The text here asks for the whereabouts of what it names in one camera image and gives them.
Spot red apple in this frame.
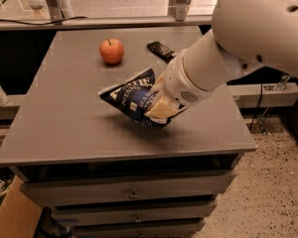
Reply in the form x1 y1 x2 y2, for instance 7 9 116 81
99 39 124 64

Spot grey drawer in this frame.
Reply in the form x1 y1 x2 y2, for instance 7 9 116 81
73 218 205 238
21 170 235 208
53 200 216 226

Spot blue kettle chip bag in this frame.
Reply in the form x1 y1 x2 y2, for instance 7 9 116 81
98 68 171 129

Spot black snack bar wrapper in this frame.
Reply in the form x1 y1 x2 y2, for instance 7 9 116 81
147 41 177 63

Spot black hanging cable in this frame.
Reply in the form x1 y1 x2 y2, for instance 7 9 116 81
247 82 264 131

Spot cardboard box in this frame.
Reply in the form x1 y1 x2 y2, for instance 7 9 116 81
0 178 43 238

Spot bottom grey drawer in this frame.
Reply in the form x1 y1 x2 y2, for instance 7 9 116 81
73 218 205 238

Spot middle grey drawer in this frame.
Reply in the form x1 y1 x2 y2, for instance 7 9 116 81
53 200 216 226

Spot top grey drawer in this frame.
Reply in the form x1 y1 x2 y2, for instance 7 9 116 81
21 170 235 208

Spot grey metal rail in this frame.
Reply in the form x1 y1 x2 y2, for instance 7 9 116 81
0 15 212 31

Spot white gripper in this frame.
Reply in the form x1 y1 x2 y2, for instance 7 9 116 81
145 50 213 119

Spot grey drawer cabinet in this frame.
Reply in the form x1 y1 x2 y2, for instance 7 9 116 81
0 25 258 238

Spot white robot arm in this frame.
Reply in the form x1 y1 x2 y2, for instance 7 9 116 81
145 0 298 119

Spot black cable on rail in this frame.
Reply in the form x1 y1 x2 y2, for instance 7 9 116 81
0 15 87 26

